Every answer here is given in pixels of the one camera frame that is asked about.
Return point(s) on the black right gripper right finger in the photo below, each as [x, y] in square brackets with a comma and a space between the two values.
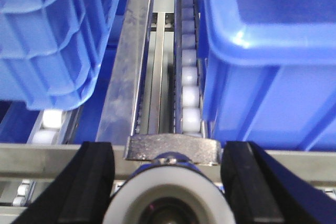
[261, 190]

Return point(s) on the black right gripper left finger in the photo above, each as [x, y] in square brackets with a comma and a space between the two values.
[80, 193]

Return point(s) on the blue bin right shelf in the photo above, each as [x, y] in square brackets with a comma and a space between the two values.
[270, 74]

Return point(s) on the blue bin shelf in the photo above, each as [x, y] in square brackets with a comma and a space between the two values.
[52, 50]
[270, 74]

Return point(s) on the blue bin left shelf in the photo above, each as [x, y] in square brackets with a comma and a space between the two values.
[52, 50]

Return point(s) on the white roller track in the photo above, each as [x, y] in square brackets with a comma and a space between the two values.
[188, 94]

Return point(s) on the steel shelf divider rail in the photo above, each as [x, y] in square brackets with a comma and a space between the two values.
[121, 106]

